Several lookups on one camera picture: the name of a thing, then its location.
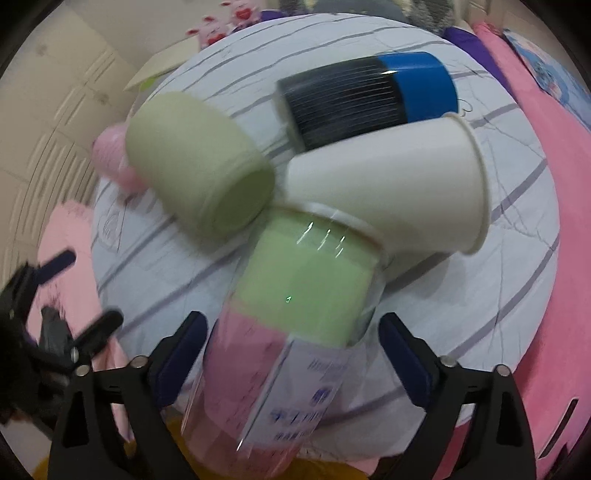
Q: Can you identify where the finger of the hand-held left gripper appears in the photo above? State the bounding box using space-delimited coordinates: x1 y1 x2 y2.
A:
38 249 77 283
70 309 125 360

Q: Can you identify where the white striped table cloth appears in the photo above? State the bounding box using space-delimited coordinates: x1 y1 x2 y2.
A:
90 13 562 463

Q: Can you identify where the clear pack of coloured cups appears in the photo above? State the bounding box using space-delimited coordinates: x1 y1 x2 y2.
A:
181 203 387 468

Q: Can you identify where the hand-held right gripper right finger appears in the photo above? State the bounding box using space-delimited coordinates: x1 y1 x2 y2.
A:
378 312 537 480

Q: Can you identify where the pink plush toy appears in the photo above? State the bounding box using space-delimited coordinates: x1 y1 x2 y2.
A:
228 0 265 29
185 14 230 49

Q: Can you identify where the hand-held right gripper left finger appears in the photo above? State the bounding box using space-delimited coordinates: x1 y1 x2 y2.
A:
48 311 208 480

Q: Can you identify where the grey cloth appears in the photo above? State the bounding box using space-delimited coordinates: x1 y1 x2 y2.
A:
323 0 467 34

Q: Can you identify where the cartoon printed pillow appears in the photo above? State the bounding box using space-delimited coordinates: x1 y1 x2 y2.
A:
501 28 591 136

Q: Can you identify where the purple cloth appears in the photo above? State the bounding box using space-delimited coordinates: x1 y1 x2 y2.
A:
442 25 509 89

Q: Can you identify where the pink blanket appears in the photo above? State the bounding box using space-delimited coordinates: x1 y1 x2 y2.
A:
455 21 591 479

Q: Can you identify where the yellow cloth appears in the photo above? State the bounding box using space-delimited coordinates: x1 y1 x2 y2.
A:
28 413 384 480

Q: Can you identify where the white paper cup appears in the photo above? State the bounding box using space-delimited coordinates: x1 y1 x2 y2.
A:
281 112 489 256

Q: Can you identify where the pink cup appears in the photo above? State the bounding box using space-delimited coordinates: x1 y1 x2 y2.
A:
91 124 149 191

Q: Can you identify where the green cup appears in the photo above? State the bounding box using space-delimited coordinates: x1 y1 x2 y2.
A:
124 91 277 240

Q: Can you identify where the pink cloth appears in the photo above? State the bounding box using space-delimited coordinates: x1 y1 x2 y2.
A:
36 198 139 416

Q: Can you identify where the dark ribbed cup blue end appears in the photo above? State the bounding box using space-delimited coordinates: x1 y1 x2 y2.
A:
276 52 460 152

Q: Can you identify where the cream wardrobe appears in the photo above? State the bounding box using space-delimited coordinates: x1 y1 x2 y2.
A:
0 4 160 289

